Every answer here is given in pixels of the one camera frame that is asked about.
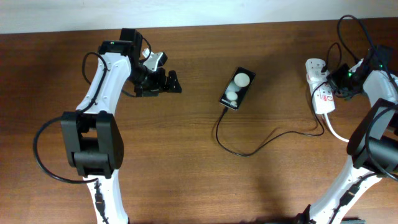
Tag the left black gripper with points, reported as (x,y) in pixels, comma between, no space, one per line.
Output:
(158,85)

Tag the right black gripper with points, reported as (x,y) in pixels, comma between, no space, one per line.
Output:
(333,79)

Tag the black smartphone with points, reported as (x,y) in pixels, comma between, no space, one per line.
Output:
(237,87)

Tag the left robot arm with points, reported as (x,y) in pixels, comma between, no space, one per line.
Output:
(92,139)

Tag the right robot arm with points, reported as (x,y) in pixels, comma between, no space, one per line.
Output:
(372,156)

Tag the white USB charger plug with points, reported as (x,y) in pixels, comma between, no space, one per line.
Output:
(316,76)

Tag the white power strip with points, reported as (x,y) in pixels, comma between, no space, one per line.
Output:
(323,101)

